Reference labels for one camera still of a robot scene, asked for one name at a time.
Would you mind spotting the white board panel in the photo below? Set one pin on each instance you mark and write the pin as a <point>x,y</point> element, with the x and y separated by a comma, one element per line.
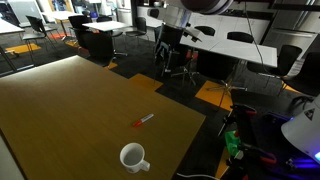
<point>23,10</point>

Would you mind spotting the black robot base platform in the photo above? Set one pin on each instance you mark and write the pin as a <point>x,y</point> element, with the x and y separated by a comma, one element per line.
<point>270,130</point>

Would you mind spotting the silver tall fridge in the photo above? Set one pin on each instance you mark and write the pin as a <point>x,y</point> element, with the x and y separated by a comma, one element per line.
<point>124,13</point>

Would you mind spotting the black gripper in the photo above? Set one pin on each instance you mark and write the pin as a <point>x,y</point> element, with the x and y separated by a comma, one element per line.
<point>172,35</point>

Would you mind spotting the stainless steel refrigerator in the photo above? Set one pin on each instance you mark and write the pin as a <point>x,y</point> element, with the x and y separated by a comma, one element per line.
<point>293,33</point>

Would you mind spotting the white marker with red cap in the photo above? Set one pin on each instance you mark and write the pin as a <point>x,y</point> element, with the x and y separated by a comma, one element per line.
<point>143,120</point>

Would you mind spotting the white rectangular table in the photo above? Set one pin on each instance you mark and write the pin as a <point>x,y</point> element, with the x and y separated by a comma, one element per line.
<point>203,41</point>
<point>246,51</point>

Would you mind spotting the black clamp stand red knobs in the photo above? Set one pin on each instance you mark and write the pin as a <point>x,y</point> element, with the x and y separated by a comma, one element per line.
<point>240,116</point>

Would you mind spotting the white ceramic mug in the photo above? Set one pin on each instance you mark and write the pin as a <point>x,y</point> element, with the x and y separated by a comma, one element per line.
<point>133,156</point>

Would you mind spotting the white square table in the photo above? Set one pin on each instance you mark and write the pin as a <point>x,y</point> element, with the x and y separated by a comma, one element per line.
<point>8,26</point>
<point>106,26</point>
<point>63,15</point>

